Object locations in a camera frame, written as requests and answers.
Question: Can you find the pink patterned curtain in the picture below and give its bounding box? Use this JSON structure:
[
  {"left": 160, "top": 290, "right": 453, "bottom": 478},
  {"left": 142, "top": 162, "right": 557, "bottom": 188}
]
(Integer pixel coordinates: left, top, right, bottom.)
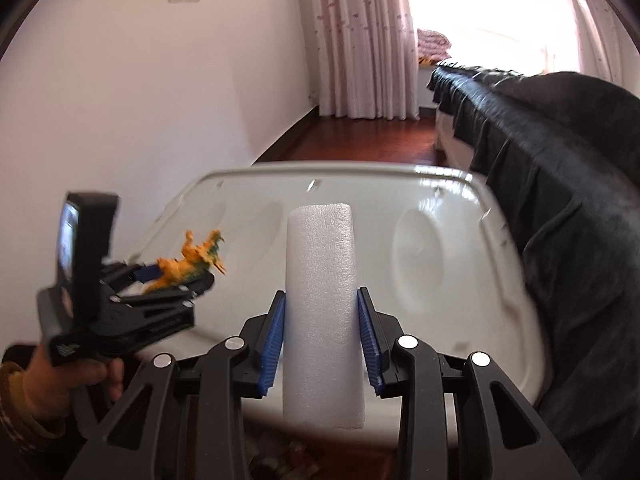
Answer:
[{"left": 298, "top": 0, "right": 419, "bottom": 120}]

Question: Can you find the white plastic storage box lid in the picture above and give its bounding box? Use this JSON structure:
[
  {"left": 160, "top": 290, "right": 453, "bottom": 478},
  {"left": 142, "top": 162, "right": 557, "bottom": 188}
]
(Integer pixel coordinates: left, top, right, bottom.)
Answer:
[{"left": 128, "top": 162, "right": 547, "bottom": 446}]

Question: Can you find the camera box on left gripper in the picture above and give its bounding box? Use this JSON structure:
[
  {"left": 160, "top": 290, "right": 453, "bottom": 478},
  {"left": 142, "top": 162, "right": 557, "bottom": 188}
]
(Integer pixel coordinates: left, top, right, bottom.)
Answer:
[{"left": 56, "top": 192, "right": 119, "bottom": 306}]

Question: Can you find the right sheer curtain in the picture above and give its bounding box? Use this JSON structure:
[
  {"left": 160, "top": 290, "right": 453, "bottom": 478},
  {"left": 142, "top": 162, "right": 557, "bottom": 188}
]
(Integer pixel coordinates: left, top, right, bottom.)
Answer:
[{"left": 538, "top": 0, "right": 623, "bottom": 84}]

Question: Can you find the orange toy dinosaur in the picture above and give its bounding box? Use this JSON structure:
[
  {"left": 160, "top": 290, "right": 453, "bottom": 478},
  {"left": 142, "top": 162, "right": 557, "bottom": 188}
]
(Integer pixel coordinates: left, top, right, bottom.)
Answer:
[{"left": 143, "top": 230, "right": 226, "bottom": 294}]

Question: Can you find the white foam cylinder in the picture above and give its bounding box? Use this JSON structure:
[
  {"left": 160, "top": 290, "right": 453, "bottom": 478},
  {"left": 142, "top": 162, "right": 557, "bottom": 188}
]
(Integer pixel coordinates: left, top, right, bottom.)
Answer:
[{"left": 282, "top": 204, "right": 364, "bottom": 430}]

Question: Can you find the folded pink quilt stack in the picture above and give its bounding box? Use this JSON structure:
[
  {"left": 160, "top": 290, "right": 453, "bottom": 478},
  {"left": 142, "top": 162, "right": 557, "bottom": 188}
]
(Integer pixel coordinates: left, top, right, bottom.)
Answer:
[{"left": 418, "top": 29, "right": 451, "bottom": 66}]

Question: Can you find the white bed frame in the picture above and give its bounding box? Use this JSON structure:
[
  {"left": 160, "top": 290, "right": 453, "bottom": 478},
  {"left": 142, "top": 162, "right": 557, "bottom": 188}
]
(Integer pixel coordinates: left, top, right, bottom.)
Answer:
[{"left": 435, "top": 110, "right": 474, "bottom": 171}]

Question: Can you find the dark bed blanket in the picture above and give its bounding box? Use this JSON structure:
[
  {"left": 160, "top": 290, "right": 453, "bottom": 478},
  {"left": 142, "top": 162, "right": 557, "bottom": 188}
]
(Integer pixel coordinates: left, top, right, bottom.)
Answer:
[{"left": 428, "top": 65, "right": 639, "bottom": 479}]

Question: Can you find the left hand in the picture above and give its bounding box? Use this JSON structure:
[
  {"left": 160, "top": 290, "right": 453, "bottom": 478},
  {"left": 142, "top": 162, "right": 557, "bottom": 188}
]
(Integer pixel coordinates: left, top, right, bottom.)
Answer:
[{"left": 23, "top": 344, "right": 125, "bottom": 420}]

